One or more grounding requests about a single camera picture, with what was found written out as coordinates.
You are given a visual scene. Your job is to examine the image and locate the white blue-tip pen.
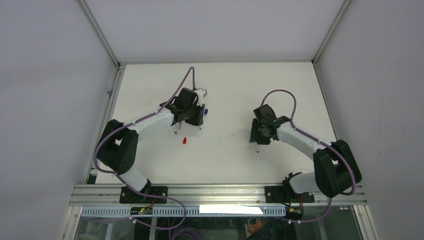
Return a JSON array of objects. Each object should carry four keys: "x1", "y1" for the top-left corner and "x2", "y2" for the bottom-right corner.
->
[{"x1": 199, "y1": 107, "x2": 208, "y2": 130}]

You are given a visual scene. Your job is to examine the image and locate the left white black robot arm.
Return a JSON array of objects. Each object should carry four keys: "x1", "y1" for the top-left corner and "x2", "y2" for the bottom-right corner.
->
[{"x1": 94, "y1": 87, "x2": 207, "y2": 203}]

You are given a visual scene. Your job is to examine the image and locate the orange object under table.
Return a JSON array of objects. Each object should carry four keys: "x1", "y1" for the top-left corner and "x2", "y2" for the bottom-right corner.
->
[{"x1": 246, "y1": 217, "x2": 268, "y2": 235}]

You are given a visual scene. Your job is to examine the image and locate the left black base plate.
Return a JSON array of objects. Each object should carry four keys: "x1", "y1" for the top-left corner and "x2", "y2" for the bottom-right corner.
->
[{"x1": 119, "y1": 185, "x2": 169, "y2": 205}]

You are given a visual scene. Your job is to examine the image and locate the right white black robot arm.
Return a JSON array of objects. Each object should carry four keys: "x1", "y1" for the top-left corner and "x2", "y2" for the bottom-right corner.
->
[{"x1": 249, "y1": 104, "x2": 362, "y2": 203}]

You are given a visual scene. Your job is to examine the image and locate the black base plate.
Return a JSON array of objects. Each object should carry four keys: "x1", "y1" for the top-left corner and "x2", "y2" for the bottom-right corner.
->
[
  {"x1": 119, "y1": 185, "x2": 169, "y2": 205},
  {"x1": 264, "y1": 185, "x2": 315, "y2": 205}
]

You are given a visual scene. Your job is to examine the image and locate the aluminium mounting rail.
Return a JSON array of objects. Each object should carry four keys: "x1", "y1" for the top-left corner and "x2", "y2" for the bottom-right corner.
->
[{"x1": 69, "y1": 183, "x2": 368, "y2": 207}]

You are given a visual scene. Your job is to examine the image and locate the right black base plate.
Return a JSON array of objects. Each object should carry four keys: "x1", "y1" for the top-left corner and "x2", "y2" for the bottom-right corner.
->
[{"x1": 264, "y1": 185, "x2": 315, "y2": 205}]

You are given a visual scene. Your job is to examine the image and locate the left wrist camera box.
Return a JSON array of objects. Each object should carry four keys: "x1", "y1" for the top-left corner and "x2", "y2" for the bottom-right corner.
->
[{"x1": 194, "y1": 88, "x2": 208, "y2": 107}]

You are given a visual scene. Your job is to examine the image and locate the white slotted cable duct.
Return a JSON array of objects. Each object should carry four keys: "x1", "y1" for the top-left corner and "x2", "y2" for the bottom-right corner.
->
[{"x1": 81, "y1": 204, "x2": 286, "y2": 218}]

